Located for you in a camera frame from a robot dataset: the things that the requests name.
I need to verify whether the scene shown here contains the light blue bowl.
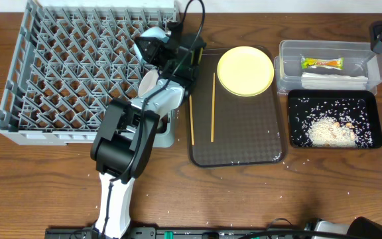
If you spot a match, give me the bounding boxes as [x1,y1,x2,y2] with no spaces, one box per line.
[133,27,169,64]

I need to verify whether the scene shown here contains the white round bowl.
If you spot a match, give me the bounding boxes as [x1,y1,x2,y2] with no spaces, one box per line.
[138,69,159,97]

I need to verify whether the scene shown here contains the green orange snack wrapper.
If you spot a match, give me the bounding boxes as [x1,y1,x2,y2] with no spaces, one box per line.
[300,57,344,70]

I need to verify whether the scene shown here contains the yellow round plate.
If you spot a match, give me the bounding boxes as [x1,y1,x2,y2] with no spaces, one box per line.
[217,46,275,97]

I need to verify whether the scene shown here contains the white paper napkin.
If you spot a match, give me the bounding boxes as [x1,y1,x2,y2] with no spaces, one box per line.
[301,72,368,90]

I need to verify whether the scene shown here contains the leftover rice food waste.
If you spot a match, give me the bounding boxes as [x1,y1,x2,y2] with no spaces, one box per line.
[288,97,374,148]

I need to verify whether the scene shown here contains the pale green cup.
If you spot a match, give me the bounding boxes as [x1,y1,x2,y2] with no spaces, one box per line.
[157,116,168,133]

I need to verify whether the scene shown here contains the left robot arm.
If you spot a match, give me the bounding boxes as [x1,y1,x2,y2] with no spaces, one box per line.
[91,29,206,238]

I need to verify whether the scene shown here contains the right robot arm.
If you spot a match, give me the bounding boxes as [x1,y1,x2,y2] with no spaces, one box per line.
[301,21,382,238]

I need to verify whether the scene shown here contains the clear plastic waste bin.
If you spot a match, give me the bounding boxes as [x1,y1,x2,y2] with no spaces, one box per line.
[274,40,382,95]

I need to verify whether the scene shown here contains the black waste tray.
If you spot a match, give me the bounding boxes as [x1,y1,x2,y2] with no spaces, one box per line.
[288,90,382,149]

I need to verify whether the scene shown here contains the left wooden chopstick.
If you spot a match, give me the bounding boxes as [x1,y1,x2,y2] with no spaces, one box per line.
[189,96,195,145]

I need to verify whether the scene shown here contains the grey plastic dish rack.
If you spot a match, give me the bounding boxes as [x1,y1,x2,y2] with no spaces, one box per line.
[0,1,179,145]

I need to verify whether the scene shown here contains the dark brown serving tray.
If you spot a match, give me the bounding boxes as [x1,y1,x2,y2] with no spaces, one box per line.
[184,48,287,168]

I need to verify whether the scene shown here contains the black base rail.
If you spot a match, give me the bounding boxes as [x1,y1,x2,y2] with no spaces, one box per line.
[44,226,314,239]

